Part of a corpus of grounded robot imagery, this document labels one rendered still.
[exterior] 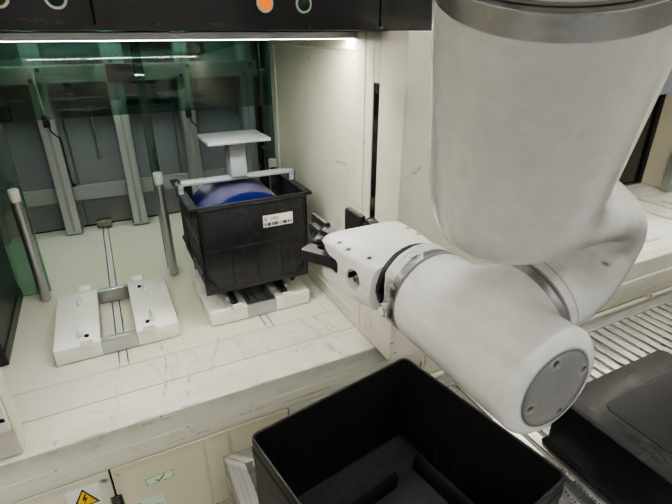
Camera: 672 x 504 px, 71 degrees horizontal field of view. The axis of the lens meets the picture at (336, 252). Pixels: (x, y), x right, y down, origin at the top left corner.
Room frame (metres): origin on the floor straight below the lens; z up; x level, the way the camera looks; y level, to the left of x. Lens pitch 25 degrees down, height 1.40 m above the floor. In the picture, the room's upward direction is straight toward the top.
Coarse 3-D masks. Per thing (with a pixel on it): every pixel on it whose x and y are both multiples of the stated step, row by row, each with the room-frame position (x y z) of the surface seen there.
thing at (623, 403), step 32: (608, 384) 0.62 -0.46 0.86; (640, 384) 0.62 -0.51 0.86; (576, 416) 0.55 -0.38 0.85; (608, 416) 0.55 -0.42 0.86; (640, 416) 0.55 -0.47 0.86; (576, 448) 0.54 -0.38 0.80; (608, 448) 0.50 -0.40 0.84; (640, 448) 0.49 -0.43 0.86; (608, 480) 0.49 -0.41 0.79; (640, 480) 0.46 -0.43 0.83
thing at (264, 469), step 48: (384, 384) 0.57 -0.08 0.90; (432, 384) 0.55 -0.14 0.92; (288, 432) 0.47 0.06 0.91; (336, 432) 0.52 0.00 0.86; (384, 432) 0.58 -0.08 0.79; (432, 432) 0.54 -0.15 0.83; (480, 432) 0.48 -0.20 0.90; (288, 480) 0.47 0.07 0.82; (336, 480) 0.51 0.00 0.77; (384, 480) 0.48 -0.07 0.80; (432, 480) 0.50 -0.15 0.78; (480, 480) 0.47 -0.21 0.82; (528, 480) 0.41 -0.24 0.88
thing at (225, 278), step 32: (192, 192) 0.96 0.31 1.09; (288, 192) 0.94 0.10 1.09; (192, 224) 0.83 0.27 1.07; (224, 224) 0.80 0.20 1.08; (256, 224) 0.82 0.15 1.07; (288, 224) 0.85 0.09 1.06; (192, 256) 0.85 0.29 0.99; (224, 256) 0.79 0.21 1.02; (256, 256) 0.82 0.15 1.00; (288, 256) 0.85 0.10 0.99; (224, 288) 0.79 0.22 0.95
